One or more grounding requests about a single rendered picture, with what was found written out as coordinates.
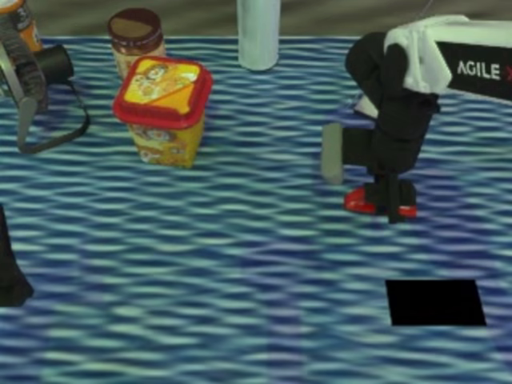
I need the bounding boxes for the small red object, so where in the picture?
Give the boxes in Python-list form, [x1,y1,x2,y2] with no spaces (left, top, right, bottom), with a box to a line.
[344,186,418,219]

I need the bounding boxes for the black square patch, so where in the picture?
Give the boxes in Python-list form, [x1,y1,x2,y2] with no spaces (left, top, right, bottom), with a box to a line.
[384,278,488,327]

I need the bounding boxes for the white cylinder bottle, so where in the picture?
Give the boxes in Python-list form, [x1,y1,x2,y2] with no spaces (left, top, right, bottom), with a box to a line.
[236,0,281,73]

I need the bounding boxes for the yellow tub with red lid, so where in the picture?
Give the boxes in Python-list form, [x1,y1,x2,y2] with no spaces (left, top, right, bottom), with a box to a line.
[112,55,214,170]

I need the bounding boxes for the jar with brown lid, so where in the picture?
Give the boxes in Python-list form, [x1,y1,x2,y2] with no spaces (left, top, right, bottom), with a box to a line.
[106,8,167,81]

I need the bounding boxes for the orange bottle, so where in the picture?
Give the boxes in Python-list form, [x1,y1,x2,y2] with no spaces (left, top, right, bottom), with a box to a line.
[0,0,43,54]

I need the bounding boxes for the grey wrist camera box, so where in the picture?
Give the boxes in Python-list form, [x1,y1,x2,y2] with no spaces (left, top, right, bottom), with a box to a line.
[321,122,345,186]

